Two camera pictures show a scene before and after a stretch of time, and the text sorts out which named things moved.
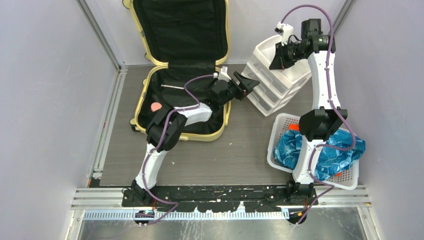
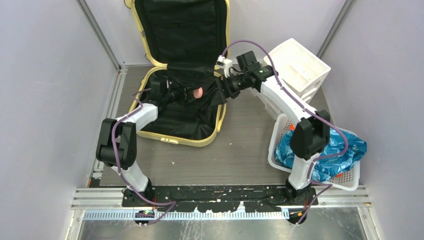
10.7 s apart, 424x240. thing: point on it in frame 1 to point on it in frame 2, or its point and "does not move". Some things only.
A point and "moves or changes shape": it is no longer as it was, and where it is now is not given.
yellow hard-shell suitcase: (188, 39) does not move
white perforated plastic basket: (348, 179) does not move
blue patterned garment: (338, 154) does not move
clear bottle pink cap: (155, 106) moves or changes shape
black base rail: (223, 199) does not move
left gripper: (245, 86) to (183, 98)
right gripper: (280, 61) to (225, 83)
